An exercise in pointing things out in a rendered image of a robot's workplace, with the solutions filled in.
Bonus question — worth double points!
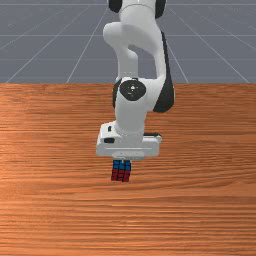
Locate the many-coloured puzzle cube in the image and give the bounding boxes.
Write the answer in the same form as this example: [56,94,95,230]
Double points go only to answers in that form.
[110,159,133,183]

